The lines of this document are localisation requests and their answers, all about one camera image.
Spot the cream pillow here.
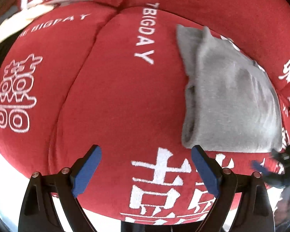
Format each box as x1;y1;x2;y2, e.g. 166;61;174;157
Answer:
0;4;58;44

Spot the grey knit sweater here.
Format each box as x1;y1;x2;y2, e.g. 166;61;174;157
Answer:
177;25;282;153

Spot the person's right hand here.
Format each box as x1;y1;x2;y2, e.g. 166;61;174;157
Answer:
274;187;290;225

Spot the black trousers leg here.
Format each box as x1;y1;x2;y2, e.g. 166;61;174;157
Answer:
120;221;202;232

